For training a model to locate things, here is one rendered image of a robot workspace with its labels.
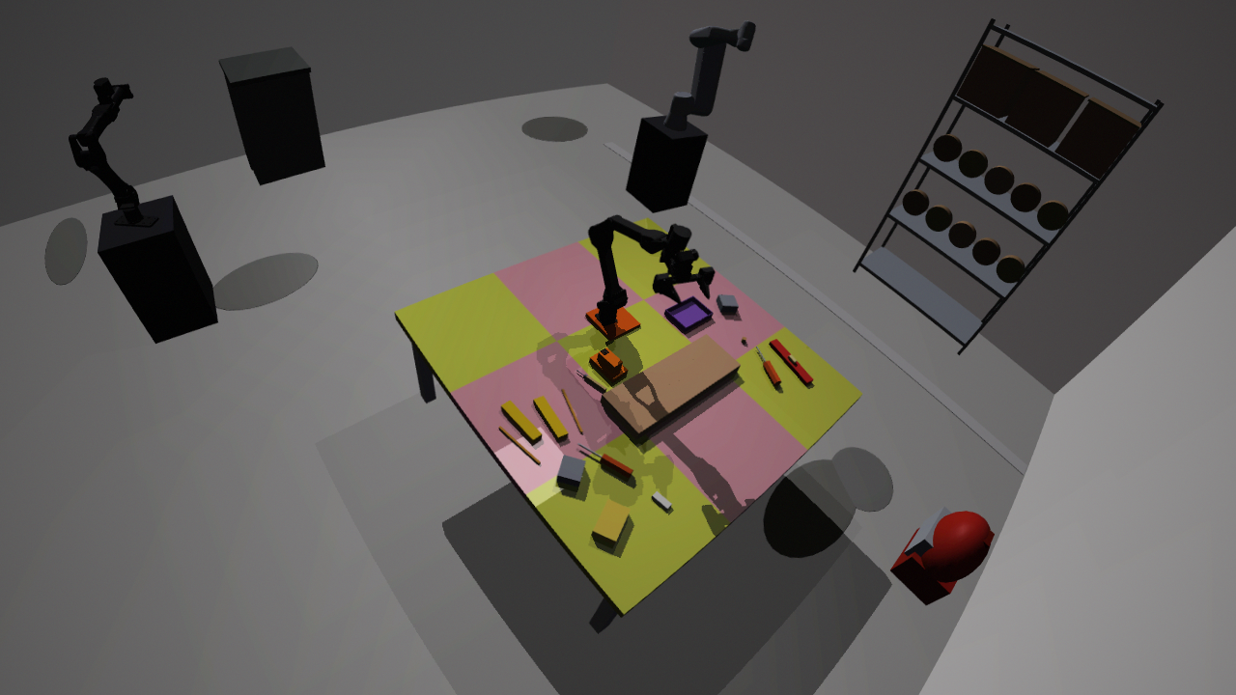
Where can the red long flat bar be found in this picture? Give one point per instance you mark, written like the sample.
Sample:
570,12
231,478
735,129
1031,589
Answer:
790,360

